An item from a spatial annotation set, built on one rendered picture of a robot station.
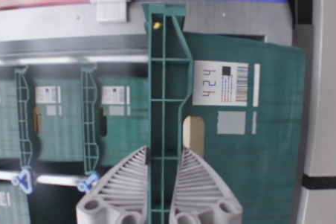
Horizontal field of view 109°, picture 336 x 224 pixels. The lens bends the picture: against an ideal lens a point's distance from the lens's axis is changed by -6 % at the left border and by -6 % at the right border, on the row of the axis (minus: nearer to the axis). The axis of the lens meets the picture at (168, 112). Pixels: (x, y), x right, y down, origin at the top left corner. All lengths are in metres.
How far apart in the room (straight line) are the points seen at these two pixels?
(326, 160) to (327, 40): 0.29
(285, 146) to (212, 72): 0.17
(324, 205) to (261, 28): 0.47
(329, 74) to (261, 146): 0.29
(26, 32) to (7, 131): 0.47
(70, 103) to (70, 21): 0.30
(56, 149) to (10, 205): 0.36
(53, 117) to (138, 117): 0.34
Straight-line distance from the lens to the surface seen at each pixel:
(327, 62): 0.48
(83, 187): 0.59
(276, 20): 0.42
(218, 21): 0.36
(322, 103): 0.47
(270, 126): 0.25
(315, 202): 0.53
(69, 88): 0.62
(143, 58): 0.47
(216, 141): 0.21
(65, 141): 0.65
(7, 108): 0.82
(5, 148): 0.86
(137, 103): 0.49
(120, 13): 0.36
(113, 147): 0.54
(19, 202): 0.92
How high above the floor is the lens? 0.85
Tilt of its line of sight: 2 degrees up
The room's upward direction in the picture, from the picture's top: 89 degrees counter-clockwise
